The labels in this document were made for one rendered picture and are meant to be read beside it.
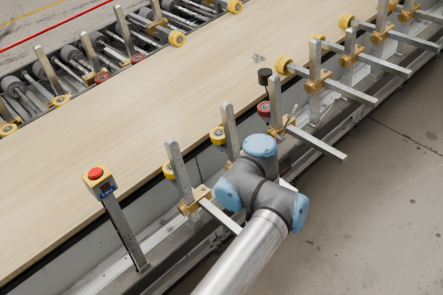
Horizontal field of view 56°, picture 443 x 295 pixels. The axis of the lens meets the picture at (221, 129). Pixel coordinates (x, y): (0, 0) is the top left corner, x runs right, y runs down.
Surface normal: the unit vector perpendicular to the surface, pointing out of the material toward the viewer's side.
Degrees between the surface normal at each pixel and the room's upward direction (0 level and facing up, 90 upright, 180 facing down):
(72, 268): 90
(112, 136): 0
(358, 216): 0
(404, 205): 0
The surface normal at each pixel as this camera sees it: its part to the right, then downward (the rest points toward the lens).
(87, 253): 0.66, 0.43
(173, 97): -0.14, -0.73
